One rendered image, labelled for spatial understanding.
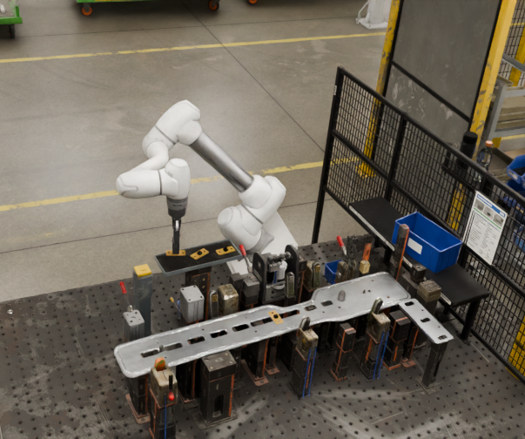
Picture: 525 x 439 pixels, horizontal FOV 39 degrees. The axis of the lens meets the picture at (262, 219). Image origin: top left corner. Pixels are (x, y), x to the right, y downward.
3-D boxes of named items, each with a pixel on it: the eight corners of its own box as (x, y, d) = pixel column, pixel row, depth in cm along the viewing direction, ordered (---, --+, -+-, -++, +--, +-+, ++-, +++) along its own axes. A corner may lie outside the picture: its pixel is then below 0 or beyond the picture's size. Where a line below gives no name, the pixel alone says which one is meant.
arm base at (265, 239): (232, 253, 396) (225, 249, 392) (259, 223, 395) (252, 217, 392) (246, 270, 381) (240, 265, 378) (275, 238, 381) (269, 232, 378)
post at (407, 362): (405, 368, 347) (417, 322, 331) (392, 353, 355) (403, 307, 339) (416, 364, 350) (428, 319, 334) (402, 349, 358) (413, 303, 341)
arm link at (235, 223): (232, 241, 392) (205, 220, 378) (256, 216, 391) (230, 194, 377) (245, 256, 379) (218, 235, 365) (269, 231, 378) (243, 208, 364)
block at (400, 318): (387, 372, 344) (398, 327, 328) (373, 356, 352) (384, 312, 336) (403, 367, 348) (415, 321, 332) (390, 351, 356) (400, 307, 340)
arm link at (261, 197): (257, 218, 389) (286, 186, 388) (266, 228, 375) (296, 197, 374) (150, 123, 354) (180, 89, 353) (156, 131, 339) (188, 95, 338)
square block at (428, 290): (413, 350, 358) (429, 293, 338) (403, 339, 364) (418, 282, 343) (427, 346, 361) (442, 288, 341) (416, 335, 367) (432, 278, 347)
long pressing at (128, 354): (128, 384, 286) (128, 381, 285) (110, 347, 302) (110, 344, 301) (413, 300, 344) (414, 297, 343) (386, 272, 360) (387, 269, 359)
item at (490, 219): (491, 268, 343) (509, 212, 326) (460, 241, 359) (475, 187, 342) (494, 267, 344) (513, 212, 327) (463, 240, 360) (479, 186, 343)
